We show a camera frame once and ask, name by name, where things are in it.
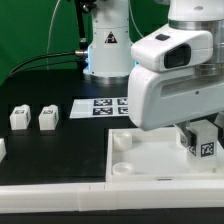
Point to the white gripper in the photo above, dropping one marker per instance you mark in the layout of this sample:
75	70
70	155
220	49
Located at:
161	99

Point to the white square table top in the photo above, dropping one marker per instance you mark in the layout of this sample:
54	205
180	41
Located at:
136	156

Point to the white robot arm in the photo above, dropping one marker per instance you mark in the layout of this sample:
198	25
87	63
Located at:
109	56

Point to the white marker sheet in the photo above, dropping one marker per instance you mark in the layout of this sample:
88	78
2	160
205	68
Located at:
99	107

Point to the black pole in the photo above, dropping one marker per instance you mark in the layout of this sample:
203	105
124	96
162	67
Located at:
81	7

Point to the white left fence piece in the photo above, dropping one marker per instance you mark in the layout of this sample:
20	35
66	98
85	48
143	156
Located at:
2	149

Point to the white front fence rail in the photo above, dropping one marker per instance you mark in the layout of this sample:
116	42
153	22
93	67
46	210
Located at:
111	196

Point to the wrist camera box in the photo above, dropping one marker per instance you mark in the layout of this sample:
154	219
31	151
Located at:
169	49

